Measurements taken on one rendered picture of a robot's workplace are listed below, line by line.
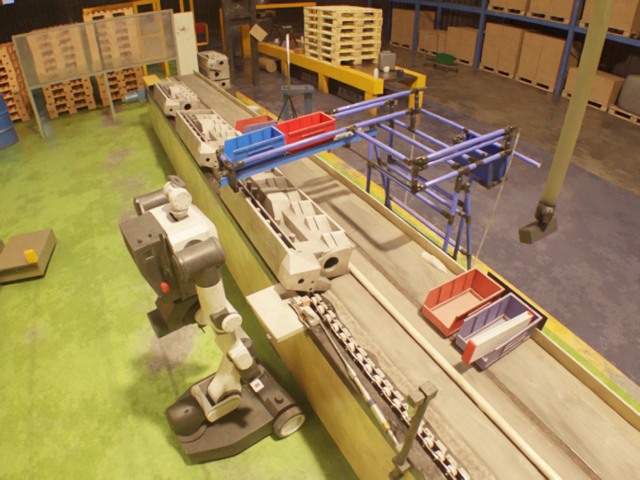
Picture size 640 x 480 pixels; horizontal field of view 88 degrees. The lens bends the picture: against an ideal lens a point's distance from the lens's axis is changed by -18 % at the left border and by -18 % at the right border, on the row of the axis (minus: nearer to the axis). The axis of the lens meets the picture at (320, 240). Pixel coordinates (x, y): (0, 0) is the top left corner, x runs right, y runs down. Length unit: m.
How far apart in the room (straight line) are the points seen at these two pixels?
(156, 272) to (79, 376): 1.68
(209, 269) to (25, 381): 2.13
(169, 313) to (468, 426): 1.20
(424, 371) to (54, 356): 2.47
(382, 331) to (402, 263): 0.49
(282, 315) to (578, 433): 1.31
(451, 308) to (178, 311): 1.22
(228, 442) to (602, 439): 1.68
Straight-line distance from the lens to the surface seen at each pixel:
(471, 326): 1.78
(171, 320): 1.59
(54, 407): 2.88
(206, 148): 3.02
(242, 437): 2.17
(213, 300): 1.33
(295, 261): 1.76
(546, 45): 11.00
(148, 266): 1.37
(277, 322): 1.75
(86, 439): 2.65
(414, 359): 1.71
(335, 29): 7.42
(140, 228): 1.42
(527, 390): 1.77
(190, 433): 2.18
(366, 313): 1.85
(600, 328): 3.45
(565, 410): 1.79
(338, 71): 7.38
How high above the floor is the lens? 2.09
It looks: 36 degrees down
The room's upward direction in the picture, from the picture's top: straight up
